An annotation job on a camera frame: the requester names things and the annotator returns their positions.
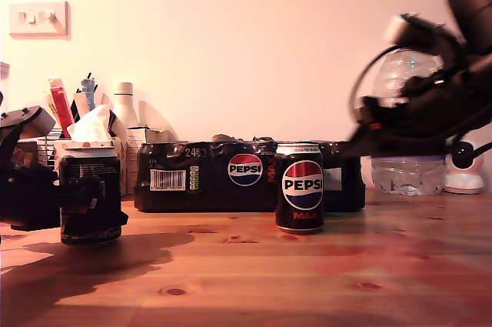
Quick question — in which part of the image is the small white round camera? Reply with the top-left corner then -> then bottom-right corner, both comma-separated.
444,141 -> 484,195

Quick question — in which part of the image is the black Pepsi Max multipack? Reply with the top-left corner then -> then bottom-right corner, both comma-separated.
133,134 -> 366,214

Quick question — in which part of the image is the small white carton box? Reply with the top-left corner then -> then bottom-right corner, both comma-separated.
125,126 -> 171,196

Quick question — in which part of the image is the large clear water bottle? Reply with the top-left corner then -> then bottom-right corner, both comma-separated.
369,49 -> 447,197

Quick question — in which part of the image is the black Pepsi Max can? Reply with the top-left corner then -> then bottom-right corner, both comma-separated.
58,145 -> 123,246
274,143 -> 325,234

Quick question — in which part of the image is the white slim bottle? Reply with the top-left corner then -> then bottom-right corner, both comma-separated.
110,82 -> 139,139

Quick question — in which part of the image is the gingerbread print tissue box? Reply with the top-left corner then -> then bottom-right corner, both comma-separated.
52,139 -> 128,198

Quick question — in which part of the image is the red snack packet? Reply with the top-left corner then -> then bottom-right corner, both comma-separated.
48,86 -> 75,139

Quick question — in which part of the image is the white wall light switch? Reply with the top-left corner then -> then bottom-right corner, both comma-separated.
8,0 -> 71,40

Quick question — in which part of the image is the cream paper packet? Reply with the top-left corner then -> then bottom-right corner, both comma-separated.
45,77 -> 65,120

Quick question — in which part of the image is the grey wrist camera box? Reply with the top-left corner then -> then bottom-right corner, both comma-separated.
2,105 -> 58,139
384,13 -> 443,48

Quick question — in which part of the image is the white paper tissue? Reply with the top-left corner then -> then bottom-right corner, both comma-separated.
65,104 -> 113,142

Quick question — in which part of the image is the black camera cable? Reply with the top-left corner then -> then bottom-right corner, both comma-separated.
349,43 -> 407,122

